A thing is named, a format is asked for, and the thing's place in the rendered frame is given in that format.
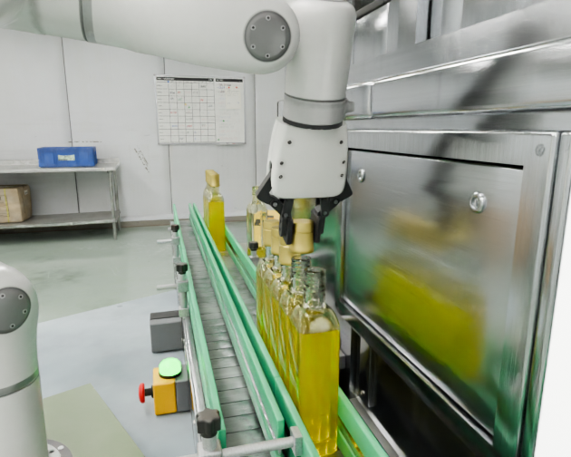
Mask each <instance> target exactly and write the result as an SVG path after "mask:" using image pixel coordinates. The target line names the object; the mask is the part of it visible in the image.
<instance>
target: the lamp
mask: <svg viewBox="0 0 571 457"><path fill-rule="evenodd" d="M159 374H160V377H161V378H163V379H173V378H176V377H178V376H180V375H181V367H180V361H179V360H178V359H176V358H168V359H165V360H163V361H162V362H161V363H160V371H159Z"/></svg>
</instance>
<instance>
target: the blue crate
mask: <svg viewBox="0 0 571 457"><path fill-rule="evenodd" d="M36 149H37V156H38V164H39V167H41V168H56V167H93V166H95V165H96V164H97V154H96V146H89V147H41V148H36Z"/></svg>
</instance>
